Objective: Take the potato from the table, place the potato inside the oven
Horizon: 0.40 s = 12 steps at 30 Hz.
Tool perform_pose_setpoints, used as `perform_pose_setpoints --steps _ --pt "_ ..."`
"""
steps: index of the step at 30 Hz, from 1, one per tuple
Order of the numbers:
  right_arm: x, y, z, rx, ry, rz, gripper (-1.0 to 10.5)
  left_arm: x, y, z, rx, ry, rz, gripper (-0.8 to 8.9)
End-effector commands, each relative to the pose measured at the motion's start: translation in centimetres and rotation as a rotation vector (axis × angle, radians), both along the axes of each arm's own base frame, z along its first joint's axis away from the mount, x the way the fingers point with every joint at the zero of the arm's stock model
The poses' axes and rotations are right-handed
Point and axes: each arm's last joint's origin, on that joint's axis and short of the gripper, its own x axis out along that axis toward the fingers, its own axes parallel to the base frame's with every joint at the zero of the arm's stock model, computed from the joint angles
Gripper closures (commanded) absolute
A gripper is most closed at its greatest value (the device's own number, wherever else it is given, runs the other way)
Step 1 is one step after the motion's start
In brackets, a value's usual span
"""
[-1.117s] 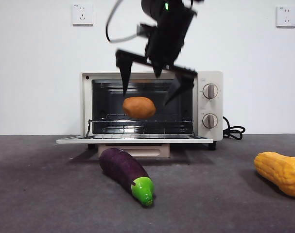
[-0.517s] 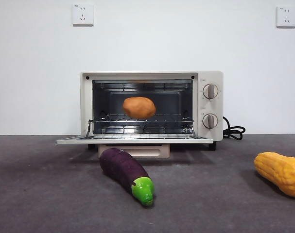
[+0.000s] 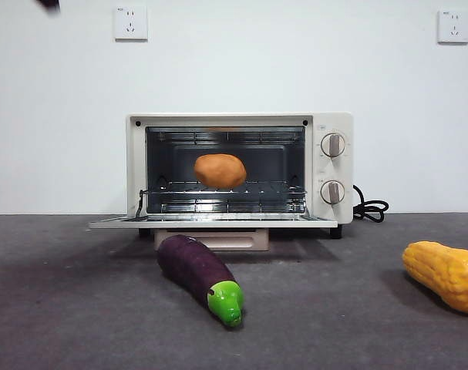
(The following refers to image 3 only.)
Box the yellow corn cob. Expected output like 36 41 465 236
402 240 468 315

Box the black oven power cable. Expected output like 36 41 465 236
352 183 389 224

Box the glass oven door with handle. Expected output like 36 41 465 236
89 188 339 253

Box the oven timer knob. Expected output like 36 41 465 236
319 180 346 206

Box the white Toshiba toaster oven body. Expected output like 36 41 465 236
125 111 355 241

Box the brown potato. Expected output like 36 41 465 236
194 153 247 190

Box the oven temperature knob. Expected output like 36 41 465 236
320 133 348 160

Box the white wall socket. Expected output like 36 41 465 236
114 5 149 42
437 9 468 45

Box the purple eggplant with green stem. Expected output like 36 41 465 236
157 234 245 330

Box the wire oven rack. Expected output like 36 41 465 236
146 179 308 195

